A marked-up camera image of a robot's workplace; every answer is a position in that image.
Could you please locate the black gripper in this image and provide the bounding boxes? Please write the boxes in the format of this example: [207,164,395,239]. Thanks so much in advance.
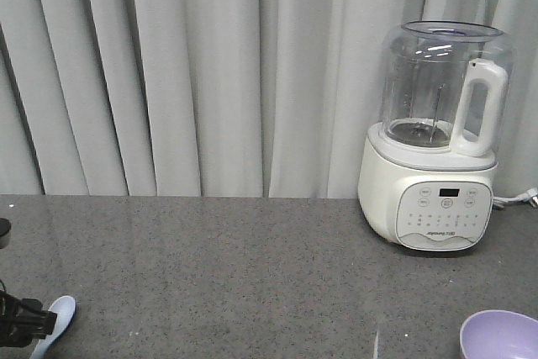
[1,281,57,348]

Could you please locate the light blue plastic spoon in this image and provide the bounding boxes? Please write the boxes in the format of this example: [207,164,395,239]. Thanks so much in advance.
[29,295,76,359]

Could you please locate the purple plastic bowl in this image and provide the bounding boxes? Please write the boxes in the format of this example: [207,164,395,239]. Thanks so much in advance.
[459,309,537,358]

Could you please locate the white pleated curtain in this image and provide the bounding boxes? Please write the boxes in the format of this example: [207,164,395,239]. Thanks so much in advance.
[1,0,537,198]

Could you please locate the white blender with clear jar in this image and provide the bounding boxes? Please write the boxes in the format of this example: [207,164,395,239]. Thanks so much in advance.
[357,21,514,252]

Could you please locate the white power cord with plug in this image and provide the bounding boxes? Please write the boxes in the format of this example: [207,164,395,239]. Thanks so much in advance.
[491,187,538,211]

